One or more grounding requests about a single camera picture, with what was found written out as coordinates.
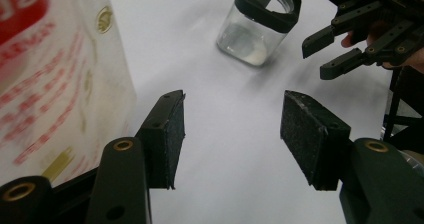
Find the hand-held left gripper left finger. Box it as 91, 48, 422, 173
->
134, 89, 187, 190

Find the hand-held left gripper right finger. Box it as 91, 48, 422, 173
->
279, 89, 353, 192

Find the clear jar with black lid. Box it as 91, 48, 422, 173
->
215, 0, 303, 67

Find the red and white spout pouch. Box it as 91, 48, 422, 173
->
0, 0, 138, 187

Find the black metal stand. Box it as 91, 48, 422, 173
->
379, 66, 424, 153

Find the white paper sheet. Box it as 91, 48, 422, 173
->
105, 0, 395, 224

